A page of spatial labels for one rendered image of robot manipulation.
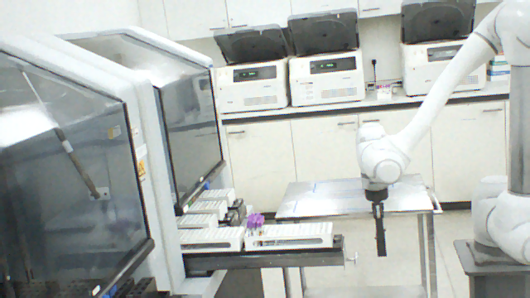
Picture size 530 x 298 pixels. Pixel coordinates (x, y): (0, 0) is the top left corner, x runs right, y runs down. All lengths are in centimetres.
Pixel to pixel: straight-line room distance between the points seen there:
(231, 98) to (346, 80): 89
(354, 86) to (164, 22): 163
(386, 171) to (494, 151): 274
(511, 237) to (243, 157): 284
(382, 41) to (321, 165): 118
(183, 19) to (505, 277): 330
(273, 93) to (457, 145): 140
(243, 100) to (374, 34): 125
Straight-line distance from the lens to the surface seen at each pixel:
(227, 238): 187
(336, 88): 405
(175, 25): 454
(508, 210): 172
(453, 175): 423
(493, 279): 198
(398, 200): 219
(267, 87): 409
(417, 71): 405
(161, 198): 174
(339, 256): 182
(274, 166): 422
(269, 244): 187
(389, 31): 463
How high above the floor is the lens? 157
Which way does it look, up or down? 13 degrees down
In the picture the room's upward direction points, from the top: 7 degrees counter-clockwise
